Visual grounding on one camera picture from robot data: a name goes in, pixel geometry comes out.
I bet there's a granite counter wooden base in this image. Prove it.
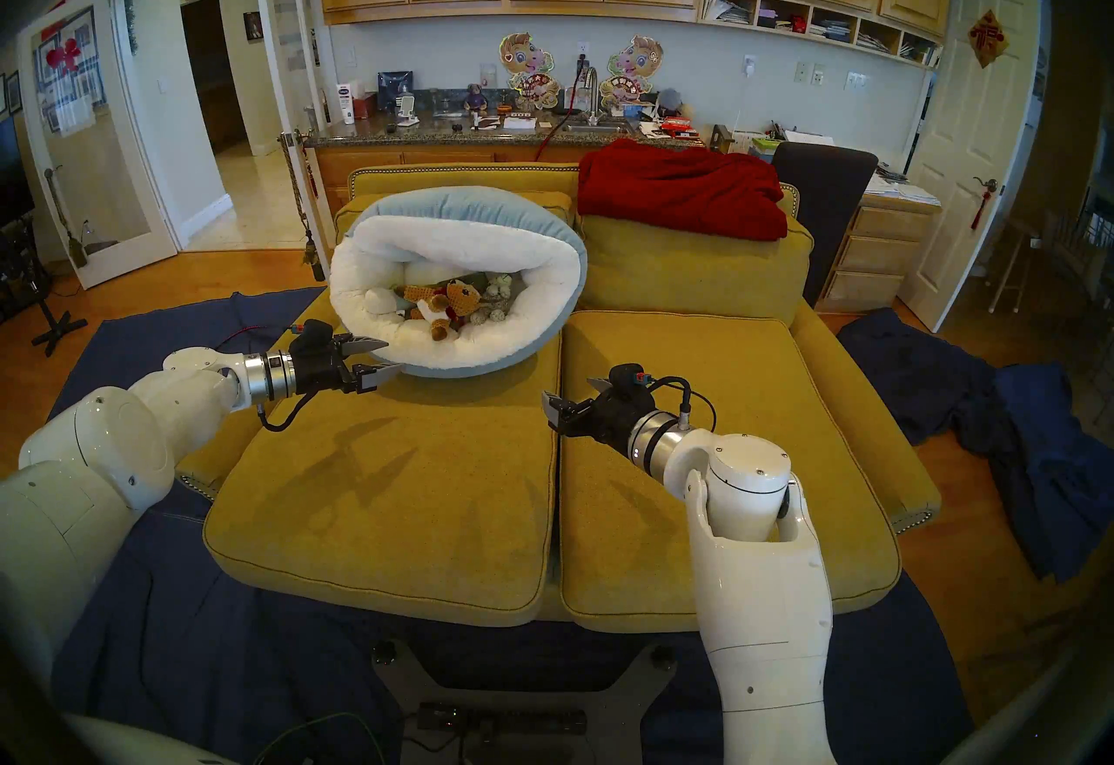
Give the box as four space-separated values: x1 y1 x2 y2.
300 111 723 216

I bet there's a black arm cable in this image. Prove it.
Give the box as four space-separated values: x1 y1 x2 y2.
258 389 319 433
648 376 720 433

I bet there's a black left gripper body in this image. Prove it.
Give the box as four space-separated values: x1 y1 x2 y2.
292 333 358 399

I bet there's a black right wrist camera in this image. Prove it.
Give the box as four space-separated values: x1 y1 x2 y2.
607 363 655 399

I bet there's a green floor cable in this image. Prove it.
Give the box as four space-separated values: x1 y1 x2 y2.
252 711 388 765

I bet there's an orange reindeer plush toy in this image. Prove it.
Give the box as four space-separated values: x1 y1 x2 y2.
402 280 483 342

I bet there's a navy blue floor cloth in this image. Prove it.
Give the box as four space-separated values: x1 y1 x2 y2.
48 287 976 765

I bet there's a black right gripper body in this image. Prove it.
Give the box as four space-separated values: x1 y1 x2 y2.
569 395 655 452

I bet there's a mustard yellow sofa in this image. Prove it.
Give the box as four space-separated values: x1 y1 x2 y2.
202 163 943 634

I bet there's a black floor stand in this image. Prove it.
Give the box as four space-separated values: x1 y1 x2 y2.
17 250 90 357

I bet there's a red blanket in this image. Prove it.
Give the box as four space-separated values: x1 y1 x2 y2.
576 138 789 242

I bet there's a white blue plush dog bed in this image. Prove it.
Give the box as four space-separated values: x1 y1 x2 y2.
329 186 588 379

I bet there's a white paper stack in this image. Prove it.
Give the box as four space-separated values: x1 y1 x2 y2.
866 173 943 207

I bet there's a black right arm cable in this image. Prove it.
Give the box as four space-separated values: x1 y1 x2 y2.
648 376 720 433

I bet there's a crumpled dark blue blanket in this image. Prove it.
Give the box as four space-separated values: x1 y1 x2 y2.
837 309 1114 586

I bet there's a white glass french door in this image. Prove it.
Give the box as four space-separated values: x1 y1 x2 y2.
17 0 179 290
251 0 336 268

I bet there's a cartoon child wall decoration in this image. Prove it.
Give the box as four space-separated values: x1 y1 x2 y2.
499 32 560 111
601 35 664 111

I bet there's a red diamond door decoration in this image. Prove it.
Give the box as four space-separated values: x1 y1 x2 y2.
968 9 1009 70

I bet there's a black office chair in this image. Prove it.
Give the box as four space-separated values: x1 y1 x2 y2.
771 142 880 307

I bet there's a hanging chain tassel ornament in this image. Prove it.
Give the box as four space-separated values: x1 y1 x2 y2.
278 132 327 283

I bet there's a wooden drawer unit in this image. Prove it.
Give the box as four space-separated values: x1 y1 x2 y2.
816 193 943 314

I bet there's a white panel door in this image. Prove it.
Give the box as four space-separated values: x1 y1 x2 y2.
896 0 1043 333

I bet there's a grey robot base frame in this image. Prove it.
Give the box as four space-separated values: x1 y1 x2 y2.
372 640 678 765

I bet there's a yellow sofa seat cushion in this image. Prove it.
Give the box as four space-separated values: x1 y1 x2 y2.
557 311 902 634
203 324 562 627

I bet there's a grey rope bunny toy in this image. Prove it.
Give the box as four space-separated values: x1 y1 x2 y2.
474 273 515 325

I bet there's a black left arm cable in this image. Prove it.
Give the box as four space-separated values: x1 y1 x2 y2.
258 389 319 433

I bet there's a white green leek plush toy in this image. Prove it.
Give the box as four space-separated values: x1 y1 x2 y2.
364 272 488 320

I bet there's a red floor cable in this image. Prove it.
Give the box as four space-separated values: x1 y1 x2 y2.
213 325 294 352

